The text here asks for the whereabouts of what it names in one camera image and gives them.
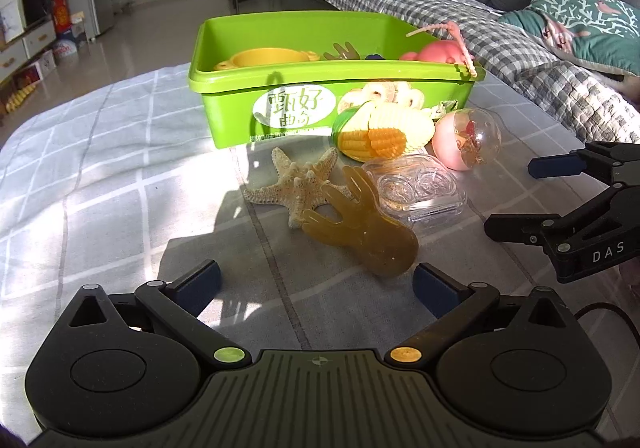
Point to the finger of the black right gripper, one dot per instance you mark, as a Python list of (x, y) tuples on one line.
[(530, 230), (612, 163)]

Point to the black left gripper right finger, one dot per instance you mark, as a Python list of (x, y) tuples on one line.
[(457, 308)]

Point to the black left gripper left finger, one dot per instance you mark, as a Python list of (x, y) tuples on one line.
[(174, 308)]

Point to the amber rubber hand toy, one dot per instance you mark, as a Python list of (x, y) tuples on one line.
[(342, 52), (383, 245)]

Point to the clear plastic case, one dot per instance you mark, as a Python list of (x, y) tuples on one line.
[(416, 189)]

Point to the beige starfish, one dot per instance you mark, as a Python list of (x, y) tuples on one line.
[(299, 186)]

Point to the yellow toy corn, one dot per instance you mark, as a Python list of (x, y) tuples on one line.
[(380, 130)]

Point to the pink toy pig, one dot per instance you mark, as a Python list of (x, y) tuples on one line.
[(446, 51)]

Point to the yellow toy pot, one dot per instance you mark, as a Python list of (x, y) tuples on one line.
[(266, 56)]

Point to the grey checked table cloth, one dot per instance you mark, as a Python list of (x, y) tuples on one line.
[(125, 185)]

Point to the pink clear capsule ball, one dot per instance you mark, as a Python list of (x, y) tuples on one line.
[(466, 138)]

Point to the teal patterned cushion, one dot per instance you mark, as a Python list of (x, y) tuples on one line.
[(601, 35)]

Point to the green plastic storage bin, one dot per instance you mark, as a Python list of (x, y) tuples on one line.
[(249, 104)]

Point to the white tv cabinet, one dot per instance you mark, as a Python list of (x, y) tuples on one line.
[(24, 64)]

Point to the microwave oven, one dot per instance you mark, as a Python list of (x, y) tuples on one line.
[(18, 16)]

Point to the red gift box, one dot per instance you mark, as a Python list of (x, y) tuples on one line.
[(61, 16)]

